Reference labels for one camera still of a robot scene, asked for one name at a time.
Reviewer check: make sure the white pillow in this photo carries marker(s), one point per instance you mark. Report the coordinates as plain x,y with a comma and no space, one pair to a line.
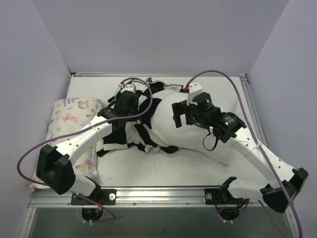
187,136

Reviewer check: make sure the black white checkered pillowcase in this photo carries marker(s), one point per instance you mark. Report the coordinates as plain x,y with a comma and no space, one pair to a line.
139,133

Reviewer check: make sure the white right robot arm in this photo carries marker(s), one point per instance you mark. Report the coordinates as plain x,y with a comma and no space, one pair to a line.
226,131

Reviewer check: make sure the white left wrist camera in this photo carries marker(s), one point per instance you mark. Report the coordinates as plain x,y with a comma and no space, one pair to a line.
130,87

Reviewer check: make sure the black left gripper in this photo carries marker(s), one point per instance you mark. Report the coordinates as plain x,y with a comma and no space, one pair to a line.
128,98

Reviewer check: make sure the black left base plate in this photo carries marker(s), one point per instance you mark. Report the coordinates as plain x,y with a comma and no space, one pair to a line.
101,196

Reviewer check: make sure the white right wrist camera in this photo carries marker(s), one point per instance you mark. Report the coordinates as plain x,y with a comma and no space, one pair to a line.
193,89

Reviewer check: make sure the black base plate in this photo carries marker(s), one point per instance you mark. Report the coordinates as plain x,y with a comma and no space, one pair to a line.
101,196
217,196

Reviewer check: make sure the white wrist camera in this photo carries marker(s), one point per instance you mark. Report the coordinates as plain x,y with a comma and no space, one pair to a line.
193,89
130,87

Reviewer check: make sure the aluminium back rail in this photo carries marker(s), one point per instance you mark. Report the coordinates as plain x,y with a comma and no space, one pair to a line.
89,74

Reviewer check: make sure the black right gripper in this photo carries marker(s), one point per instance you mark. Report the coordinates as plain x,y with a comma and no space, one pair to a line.
179,112

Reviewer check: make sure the aluminium front rail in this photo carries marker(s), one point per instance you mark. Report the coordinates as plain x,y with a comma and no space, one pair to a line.
135,197

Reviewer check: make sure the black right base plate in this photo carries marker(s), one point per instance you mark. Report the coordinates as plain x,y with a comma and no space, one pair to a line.
217,196

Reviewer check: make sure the floral print pillow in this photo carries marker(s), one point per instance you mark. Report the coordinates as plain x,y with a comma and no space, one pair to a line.
71,115

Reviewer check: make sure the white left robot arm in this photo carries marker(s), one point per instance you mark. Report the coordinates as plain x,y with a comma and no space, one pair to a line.
55,164

